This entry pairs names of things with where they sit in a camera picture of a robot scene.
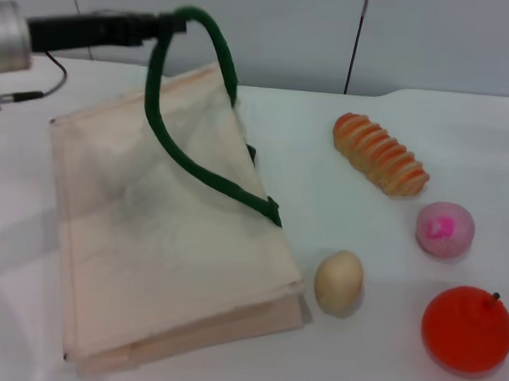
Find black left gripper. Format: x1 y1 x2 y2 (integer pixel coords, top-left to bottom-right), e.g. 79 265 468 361
24 5 190 57

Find white handbag with green handles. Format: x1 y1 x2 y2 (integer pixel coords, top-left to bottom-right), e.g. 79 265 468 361
41 0 317 381

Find ridged orange bread loaf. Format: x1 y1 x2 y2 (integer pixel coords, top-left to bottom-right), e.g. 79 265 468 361
330 111 433 199

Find beige potato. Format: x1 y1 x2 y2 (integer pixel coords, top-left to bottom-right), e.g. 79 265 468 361
313 249 366 320

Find red apple with stem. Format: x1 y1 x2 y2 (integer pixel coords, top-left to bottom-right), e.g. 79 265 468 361
419 284 509 381

